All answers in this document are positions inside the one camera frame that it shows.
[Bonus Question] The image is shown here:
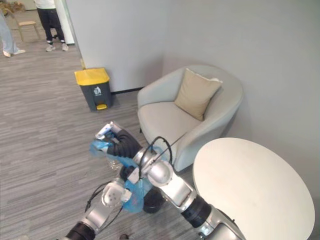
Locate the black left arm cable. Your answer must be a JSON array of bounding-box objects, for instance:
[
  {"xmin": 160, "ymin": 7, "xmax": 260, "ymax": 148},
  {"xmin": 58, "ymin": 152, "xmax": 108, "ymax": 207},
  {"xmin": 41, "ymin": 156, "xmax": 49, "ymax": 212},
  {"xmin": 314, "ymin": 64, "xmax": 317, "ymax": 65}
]
[{"xmin": 84, "ymin": 183, "xmax": 109, "ymax": 213}]

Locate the person in light trousers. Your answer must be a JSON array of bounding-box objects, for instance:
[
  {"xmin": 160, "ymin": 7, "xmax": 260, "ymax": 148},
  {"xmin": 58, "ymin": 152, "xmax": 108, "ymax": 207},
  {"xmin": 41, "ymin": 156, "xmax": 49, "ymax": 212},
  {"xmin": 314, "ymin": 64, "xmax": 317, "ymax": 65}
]
[{"xmin": 0, "ymin": 9, "xmax": 27, "ymax": 58}]

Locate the beige cushion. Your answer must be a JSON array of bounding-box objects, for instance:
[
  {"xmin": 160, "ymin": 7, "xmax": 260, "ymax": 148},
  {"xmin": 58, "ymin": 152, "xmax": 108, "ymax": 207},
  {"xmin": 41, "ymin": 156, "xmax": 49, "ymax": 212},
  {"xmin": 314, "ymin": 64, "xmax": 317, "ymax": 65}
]
[{"xmin": 173, "ymin": 67, "xmax": 224, "ymax": 122}]

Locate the grey trash can yellow lid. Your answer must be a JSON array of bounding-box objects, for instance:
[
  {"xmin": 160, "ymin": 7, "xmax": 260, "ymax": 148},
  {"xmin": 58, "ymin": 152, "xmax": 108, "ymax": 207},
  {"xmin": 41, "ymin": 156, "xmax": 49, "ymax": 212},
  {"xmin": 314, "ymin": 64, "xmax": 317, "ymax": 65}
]
[{"xmin": 74, "ymin": 67, "xmax": 114, "ymax": 113}]

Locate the round white tea table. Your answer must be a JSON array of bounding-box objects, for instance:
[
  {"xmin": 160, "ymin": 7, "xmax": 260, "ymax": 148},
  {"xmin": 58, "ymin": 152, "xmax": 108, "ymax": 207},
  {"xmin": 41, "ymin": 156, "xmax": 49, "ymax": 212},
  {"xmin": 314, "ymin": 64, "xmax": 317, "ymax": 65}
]
[{"xmin": 192, "ymin": 137, "xmax": 316, "ymax": 240}]

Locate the blue plastic rubbish bag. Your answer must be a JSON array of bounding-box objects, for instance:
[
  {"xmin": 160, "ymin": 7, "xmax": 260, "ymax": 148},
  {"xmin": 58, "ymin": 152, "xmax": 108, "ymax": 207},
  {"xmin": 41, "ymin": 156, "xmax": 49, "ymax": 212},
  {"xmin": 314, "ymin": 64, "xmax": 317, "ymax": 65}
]
[{"xmin": 88, "ymin": 139, "xmax": 164, "ymax": 214}]

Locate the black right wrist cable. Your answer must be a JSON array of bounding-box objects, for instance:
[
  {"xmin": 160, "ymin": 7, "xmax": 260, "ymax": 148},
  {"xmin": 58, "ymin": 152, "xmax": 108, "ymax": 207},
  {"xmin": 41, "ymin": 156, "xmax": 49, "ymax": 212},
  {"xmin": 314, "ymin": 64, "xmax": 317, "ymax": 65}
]
[{"xmin": 145, "ymin": 136, "xmax": 174, "ymax": 165}]

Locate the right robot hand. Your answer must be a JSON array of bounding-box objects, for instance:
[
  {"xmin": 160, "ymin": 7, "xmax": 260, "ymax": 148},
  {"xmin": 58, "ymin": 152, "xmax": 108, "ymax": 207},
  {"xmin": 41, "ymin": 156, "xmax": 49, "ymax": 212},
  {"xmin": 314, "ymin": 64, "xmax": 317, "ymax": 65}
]
[{"xmin": 94, "ymin": 121, "xmax": 142, "ymax": 161}]

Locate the person in dark trousers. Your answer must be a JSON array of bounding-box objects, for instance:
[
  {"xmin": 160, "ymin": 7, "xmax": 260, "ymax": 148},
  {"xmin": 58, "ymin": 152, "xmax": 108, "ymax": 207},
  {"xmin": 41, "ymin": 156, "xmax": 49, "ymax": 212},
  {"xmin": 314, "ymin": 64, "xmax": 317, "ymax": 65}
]
[{"xmin": 34, "ymin": 0, "xmax": 69, "ymax": 53}]

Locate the wooden chair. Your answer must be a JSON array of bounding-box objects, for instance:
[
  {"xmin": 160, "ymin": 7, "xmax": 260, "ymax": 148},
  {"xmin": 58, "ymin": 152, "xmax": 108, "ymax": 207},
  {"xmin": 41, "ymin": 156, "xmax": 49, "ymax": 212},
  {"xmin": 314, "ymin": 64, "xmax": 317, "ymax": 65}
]
[{"xmin": 11, "ymin": 13, "xmax": 41, "ymax": 42}]

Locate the light grey armchair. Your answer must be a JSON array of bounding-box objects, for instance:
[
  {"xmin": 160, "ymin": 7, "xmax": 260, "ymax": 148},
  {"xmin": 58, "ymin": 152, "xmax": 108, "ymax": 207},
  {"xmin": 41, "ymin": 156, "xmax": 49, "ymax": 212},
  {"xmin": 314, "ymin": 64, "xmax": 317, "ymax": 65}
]
[{"xmin": 137, "ymin": 64, "xmax": 244, "ymax": 173}]

